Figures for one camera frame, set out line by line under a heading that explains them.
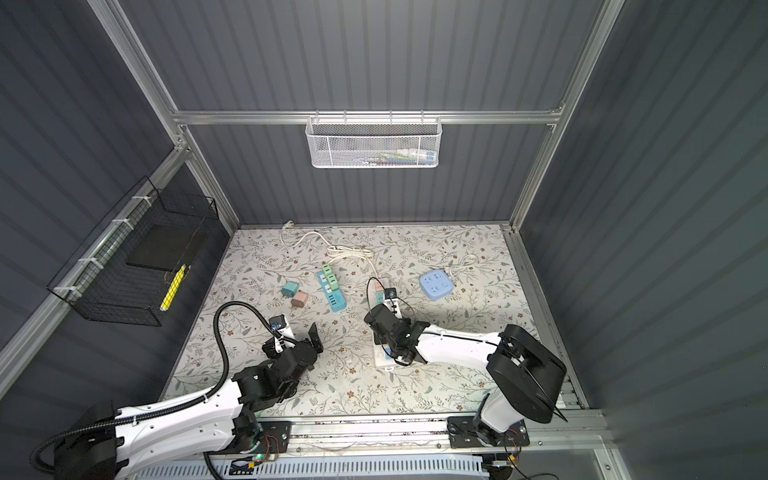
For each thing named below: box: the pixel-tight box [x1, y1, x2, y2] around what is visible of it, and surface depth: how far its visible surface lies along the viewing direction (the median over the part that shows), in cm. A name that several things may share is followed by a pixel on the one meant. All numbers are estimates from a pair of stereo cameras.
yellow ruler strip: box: [159, 264, 186, 311], surface depth 71 cm
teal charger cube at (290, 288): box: [282, 281, 299, 298], surface depth 101 cm
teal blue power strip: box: [317, 271, 347, 313], surface depth 98 cm
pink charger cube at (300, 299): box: [291, 290, 309, 308], surface depth 99 cm
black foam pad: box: [126, 224, 202, 272], surface depth 79 cm
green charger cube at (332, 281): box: [326, 274, 339, 290], surface depth 98 cm
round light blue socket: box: [420, 270, 454, 301], surface depth 103 cm
